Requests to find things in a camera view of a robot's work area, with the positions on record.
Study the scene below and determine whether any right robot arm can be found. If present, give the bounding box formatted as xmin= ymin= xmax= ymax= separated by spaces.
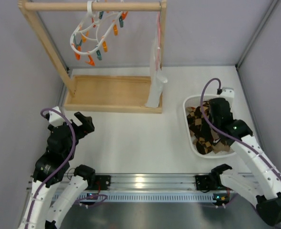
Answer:
xmin=207 ymin=97 xmax=281 ymax=227

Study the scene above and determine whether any white hanging garment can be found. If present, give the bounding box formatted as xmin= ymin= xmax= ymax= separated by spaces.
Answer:
xmin=145 ymin=33 xmax=168 ymax=108

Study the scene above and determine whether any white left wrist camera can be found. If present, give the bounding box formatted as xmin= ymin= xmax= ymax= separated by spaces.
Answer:
xmin=44 ymin=106 xmax=72 ymax=127

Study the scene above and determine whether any aluminium mounting rail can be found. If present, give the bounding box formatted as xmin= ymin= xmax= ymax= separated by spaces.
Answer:
xmin=50 ymin=173 xmax=258 ymax=203

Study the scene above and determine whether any socks pile in basket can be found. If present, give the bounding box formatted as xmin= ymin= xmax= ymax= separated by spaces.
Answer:
xmin=186 ymin=106 xmax=234 ymax=156

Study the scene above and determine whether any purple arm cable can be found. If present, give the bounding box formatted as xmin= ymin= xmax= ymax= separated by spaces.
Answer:
xmin=23 ymin=108 xmax=77 ymax=229
xmin=201 ymin=78 xmax=281 ymax=196

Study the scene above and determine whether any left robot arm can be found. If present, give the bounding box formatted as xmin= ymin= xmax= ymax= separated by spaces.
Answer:
xmin=19 ymin=107 xmax=95 ymax=229

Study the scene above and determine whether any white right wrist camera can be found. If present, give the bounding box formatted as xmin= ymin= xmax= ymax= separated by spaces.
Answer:
xmin=217 ymin=87 xmax=235 ymax=107

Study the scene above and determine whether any pink hanger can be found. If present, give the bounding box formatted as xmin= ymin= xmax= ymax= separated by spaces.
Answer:
xmin=155 ymin=11 xmax=161 ymax=71

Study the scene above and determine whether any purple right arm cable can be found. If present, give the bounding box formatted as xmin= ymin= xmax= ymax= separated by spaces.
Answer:
xmin=201 ymin=78 xmax=281 ymax=196

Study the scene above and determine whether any white plastic basket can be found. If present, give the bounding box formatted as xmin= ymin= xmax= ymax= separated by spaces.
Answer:
xmin=182 ymin=94 xmax=236 ymax=159

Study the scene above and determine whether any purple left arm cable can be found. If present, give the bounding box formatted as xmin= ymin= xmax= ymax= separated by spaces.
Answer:
xmin=23 ymin=108 xmax=77 ymax=229

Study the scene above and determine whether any white plastic clip hanger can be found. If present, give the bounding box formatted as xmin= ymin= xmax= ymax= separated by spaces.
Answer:
xmin=70 ymin=0 xmax=129 ymax=66

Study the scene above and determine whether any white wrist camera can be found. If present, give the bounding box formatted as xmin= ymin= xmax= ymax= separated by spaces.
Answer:
xmin=44 ymin=106 xmax=72 ymax=127
xmin=217 ymin=87 xmax=235 ymax=107

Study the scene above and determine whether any wooden clothes rack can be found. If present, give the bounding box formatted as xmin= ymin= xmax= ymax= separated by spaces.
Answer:
xmin=18 ymin=0 xmax=167 ymax=114

